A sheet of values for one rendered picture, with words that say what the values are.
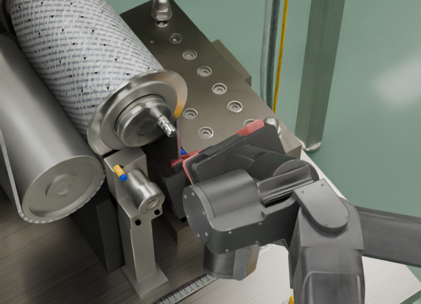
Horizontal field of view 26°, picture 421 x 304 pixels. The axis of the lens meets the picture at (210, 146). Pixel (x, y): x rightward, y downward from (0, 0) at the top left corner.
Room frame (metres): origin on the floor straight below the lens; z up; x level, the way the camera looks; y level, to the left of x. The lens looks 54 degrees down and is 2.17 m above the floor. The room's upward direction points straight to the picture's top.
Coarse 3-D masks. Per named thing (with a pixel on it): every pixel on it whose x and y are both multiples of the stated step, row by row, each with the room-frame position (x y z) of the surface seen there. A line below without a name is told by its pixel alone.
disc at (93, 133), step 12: (144, 72) 0.73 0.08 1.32; (156, 72) 0.74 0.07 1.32; (168, 72) 0.75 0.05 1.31; (120, 84) 0.72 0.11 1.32; (132, 84) 0.72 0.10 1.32; (180, 84) 0.76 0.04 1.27; (108, 96) 0.70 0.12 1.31; (120, 96) 0.71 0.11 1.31; (180, 96) 0.76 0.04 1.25; (96, 108) 0.70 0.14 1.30; (108, 108) 0.70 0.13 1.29; (180, 108) 0.76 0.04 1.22; (96, 120) 0.69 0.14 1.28; (96, 132) 0.69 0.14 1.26; (96, 144) 0.69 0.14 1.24
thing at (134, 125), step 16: (144, 96) 0.73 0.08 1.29; (160, 96) 0.74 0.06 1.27; (128, 112) 0.70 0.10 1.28; (144, 112) 0.70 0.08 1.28; (160, 112) 0.72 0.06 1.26; (128, 128) 0.69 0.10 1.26; (144, 128) 0.70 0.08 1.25; (160, 128) 0.72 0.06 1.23; (128, 144) 0.69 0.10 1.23; (144, 144) 0.70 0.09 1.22
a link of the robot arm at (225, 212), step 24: (192, 192) 0.47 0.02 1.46; (216, 192) 0.47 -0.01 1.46; (240, 192) 0.47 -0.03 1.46; (312, 192) 0.46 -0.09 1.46; (192, 216) 0.46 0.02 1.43; (216, 216) 0.45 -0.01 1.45; (240, 216) 0.45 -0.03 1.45; (264, 216) 0.45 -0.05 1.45; (288, 216) 0.46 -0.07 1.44; (312, 216) 0.44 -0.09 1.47; (336, 216) 0.44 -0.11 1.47; (216, 240) 0.43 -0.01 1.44; (240, 240) 0.43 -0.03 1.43; (264, 240) 0.44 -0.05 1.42; (288, 240) 0.45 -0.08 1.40
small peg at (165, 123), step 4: (164, 116) 0.72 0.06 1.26; (160, 120) 0.71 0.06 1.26; (164, 120) 0.71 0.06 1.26; (168, 120) 0.71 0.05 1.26; (160, 124) 0.71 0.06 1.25; (164, 124) 0.71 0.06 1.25; (168, 124) 0.70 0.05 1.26; (164, 128) 0.70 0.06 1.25; (168, 128) 0.70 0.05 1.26; (172, 128) 0.70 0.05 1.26; (168, 132) 0.69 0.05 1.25; (172, 132) 0.69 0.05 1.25; (176, 132) 0.70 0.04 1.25; (168, 136) 0.69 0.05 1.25; (172, 136) 0.69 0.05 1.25
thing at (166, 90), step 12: (12, 0) 0.91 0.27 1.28; (144, 84) 0.73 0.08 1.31; (156, 84) 0.74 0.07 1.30; (168, 84) 0.75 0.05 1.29; (132, 96) 0.72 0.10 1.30; (168, 96) 0.74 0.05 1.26; (120, 108) 0.71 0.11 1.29; (108, 120) 0.70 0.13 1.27; (108, 132) 0.69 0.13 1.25; (108, 144) 0.69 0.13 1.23; (120, 144) 0.70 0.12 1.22
